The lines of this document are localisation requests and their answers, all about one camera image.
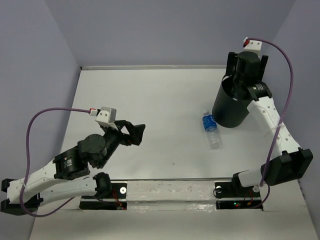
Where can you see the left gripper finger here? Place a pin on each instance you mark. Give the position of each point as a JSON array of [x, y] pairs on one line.
[[135, 134], [123, 124]]

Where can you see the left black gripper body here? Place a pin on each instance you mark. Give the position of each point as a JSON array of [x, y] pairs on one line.
[[115, 140]]

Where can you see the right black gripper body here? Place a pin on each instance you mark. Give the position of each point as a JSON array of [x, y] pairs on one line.
[[259, 72]]

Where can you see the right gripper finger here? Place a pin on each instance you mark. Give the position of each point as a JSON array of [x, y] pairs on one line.
[[263, 60], [231, 63]]

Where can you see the blue label bottle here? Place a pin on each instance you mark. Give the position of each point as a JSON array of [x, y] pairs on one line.
[[211, 131]]

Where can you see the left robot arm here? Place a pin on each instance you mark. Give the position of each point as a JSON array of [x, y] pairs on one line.
[[68, 175]]

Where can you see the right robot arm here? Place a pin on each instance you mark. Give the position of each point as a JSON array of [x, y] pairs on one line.
[[286, 159]]

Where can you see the black cylindrical bin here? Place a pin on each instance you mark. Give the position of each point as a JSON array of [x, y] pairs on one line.
[[226, 111]]

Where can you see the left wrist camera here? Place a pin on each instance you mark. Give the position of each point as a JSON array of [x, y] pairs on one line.
[[106, 116]]

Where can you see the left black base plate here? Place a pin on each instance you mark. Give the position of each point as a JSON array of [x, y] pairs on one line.
[[115, 200]]

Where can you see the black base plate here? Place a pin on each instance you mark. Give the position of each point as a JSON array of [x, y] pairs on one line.
[[230, 198], [115, 200]]

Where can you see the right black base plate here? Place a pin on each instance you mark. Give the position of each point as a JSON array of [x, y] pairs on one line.
[[230, 198]]

